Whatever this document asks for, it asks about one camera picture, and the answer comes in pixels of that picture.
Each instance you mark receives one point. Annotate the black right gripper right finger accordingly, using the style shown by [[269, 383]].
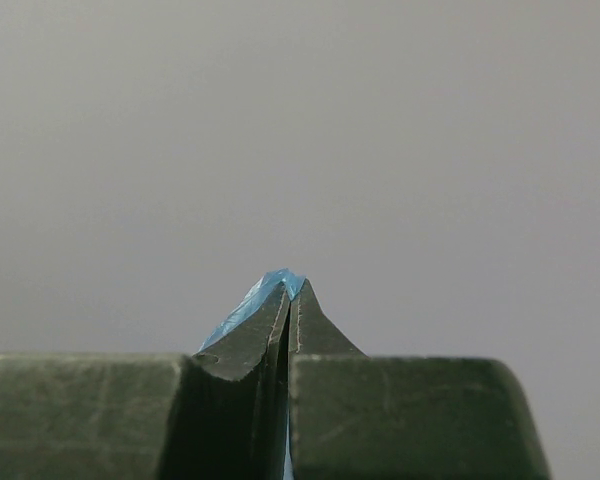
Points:
[[354, 416]]

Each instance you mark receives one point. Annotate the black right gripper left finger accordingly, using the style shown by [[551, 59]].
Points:
[[100, 416]]

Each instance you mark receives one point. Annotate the blue plastic trash bag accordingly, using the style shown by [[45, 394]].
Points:
[[260, 300]]

